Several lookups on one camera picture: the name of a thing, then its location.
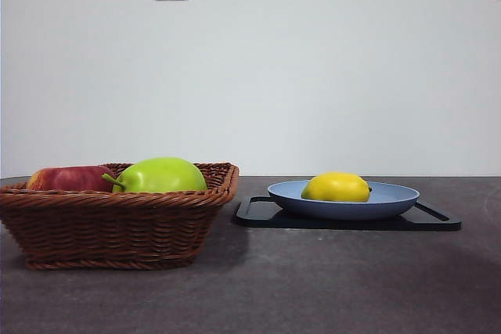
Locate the yellow lemon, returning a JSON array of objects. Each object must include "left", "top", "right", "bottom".
[{"left": 301, "top": 171, "right": 372, "bottom": 203}]

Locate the blue plate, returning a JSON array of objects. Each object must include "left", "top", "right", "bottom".
[{"left": 267, "top": 179, "right": 420, "bottom": 221}]

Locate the brown wicker basket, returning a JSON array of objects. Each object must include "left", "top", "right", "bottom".
[{"left": 0, "top": 161, "right": 240, "bottom": 271}]

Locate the black flat tray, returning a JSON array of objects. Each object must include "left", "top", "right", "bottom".
[{"left": 233, "top": 196, "right": 463, "bottom": 232}]

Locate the green apple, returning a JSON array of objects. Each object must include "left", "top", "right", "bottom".
[{"left": 102, "top": 156, "right": 207, "bottom": 195}]

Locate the red apple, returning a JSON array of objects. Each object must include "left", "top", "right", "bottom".
[{"left": 26, "top": 165, "right": 117, "bottom": 192}]

